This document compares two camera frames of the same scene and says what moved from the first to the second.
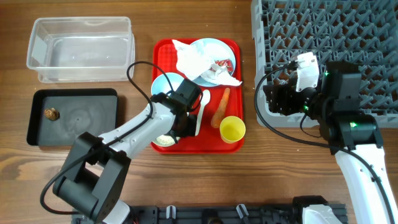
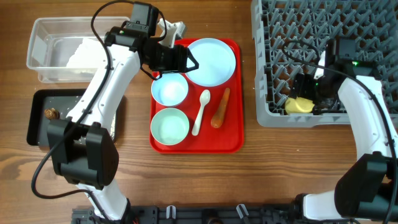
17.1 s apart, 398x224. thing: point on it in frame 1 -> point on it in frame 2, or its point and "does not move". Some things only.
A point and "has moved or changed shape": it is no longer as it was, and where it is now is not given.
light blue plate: [214, 49] does not move
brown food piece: [52, 114] does not move
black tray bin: [93, 111] does not move
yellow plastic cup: [232, 129] has moved or changed shape
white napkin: [196, 60] -> [90, 53]
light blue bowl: [160, 84] does not move
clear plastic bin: [76, 49] does not move
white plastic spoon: [205, 97] does not move
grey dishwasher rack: [364, 32] does not move
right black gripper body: [293, 102] -> [308, 87]
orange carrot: [218, 114] does not move
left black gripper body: [188, 126] -> [165, 58]
